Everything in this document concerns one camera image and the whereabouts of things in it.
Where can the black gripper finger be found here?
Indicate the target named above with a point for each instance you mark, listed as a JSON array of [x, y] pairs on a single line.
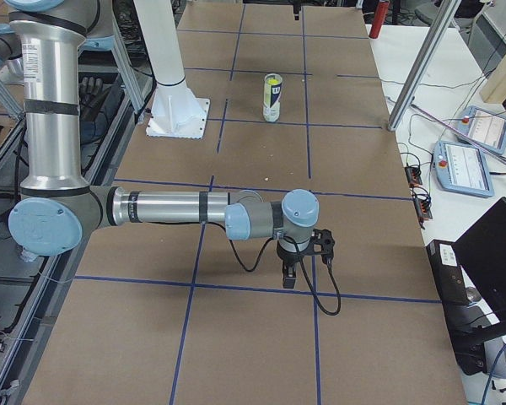
[[296, 9]]

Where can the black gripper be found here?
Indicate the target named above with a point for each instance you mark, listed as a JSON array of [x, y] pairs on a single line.
[[288, 256]]

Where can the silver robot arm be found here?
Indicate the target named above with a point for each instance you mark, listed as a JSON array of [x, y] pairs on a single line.
[[58, 207]]

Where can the white tennis ball can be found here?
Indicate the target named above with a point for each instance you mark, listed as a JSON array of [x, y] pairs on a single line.
[[271, 98]]

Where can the red water bottle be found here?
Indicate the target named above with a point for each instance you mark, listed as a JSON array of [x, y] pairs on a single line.
[[379, 18]]

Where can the orange relay module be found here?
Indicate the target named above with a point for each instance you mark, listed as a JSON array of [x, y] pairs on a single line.
[[413, 175], [422, 205]]

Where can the black desktop box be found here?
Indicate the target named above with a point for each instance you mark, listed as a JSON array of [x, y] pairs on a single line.
[[462, 313]]

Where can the near teach pendant tablet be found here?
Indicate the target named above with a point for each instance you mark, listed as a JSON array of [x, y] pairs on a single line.
[[462, 168]]

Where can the teach pendant tablet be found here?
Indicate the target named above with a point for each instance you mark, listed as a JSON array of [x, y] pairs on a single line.
[[462, 168], [485, 127]]

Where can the black computer monitor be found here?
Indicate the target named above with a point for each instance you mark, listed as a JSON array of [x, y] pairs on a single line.
[[481, 251]]

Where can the far teach pendant tablet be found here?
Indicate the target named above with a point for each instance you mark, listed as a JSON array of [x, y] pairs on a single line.
[[485, 127]]

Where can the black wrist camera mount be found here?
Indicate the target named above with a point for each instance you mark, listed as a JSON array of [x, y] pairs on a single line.
[[322, 244]]

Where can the aluminium frame post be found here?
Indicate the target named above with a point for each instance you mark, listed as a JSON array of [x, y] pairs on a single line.
[[430, 44]]

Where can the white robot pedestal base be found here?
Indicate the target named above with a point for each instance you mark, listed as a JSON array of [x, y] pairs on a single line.
[[176, 112]]

